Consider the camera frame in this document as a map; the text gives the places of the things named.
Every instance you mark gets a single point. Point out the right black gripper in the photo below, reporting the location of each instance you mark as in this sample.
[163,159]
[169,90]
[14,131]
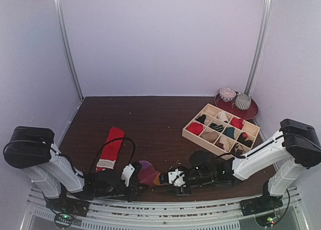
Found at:
[165,179]

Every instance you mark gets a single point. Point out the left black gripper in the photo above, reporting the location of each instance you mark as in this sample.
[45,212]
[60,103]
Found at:
[134,188]

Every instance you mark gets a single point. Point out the purple sock with orange cuff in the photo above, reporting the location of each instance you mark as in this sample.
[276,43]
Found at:
[148,175]

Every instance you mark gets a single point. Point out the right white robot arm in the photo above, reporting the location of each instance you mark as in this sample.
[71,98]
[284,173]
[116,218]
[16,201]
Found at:
[295,143]

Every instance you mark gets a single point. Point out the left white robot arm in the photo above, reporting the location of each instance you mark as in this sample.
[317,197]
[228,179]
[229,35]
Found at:
[34,151]

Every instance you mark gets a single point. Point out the red sock with striped cuff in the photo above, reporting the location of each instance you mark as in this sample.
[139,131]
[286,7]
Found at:
[110,152]

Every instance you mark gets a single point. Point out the red rolled sock in box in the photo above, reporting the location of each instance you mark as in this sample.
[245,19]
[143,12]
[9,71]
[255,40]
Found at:
[195,128]

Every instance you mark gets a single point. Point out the beige rolled sock in box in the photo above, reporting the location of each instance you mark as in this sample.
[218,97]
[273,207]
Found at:
[210,136]

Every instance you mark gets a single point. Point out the black rolled sock in box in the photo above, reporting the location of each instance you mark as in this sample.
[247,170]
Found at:
[201,119]

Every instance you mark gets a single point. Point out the black striped sock in box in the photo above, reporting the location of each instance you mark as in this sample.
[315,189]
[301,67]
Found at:
[216,127]

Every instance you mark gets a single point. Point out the wooden compartment organizer box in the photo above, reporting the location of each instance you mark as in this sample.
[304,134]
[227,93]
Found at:
[220,132]

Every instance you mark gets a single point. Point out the teal rolled sock in box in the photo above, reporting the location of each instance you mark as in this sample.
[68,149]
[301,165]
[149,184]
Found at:
[229,131]

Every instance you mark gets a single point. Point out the black red sock in box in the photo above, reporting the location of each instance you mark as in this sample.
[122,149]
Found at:
[245,140]

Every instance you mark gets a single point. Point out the left circuit board with leds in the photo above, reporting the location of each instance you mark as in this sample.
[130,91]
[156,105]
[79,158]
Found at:
[63,220]

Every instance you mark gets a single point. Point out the circuit board with leds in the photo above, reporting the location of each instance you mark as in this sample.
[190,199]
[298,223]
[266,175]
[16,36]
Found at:
[266,221]
[63,220]

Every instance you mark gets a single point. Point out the cream rolled sock in box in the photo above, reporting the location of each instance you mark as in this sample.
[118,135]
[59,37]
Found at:
[223,116]

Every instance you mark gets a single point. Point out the red patterned sock in box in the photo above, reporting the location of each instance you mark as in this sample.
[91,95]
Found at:
[237,123]

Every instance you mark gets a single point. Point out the red round tray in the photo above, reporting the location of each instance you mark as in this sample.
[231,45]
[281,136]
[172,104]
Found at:
[230,107]

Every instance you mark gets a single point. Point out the right circuit board with leds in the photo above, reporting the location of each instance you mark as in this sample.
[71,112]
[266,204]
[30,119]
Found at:
[266,221]

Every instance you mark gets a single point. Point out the white patterned bowl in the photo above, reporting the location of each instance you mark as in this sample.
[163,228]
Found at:
[227,94]

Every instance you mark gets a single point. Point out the grey striped cup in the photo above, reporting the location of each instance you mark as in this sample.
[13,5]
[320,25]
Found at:
[243,101]

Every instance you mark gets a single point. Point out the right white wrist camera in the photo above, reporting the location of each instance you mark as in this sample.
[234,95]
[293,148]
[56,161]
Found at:
[176,178]

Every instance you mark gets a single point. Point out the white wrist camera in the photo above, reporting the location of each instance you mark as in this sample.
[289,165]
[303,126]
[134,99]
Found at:
[176,178]
[127,173]

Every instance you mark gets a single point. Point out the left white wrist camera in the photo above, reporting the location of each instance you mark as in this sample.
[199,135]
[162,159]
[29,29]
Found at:
[127,173]

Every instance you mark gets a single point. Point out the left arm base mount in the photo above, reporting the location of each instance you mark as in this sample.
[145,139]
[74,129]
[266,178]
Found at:
[68,205]

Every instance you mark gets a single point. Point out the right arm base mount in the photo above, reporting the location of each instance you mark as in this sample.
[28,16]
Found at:
[260,204]

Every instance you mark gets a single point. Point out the right aluminium frame post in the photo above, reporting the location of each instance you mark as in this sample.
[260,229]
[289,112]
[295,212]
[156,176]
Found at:
[258,52]

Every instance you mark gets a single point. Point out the aluminium frame post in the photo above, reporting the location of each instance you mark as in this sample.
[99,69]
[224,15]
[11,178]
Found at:
[258,52]
[67,49]

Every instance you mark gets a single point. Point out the left aluminium frame post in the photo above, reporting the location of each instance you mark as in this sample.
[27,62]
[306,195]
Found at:
[67,49]

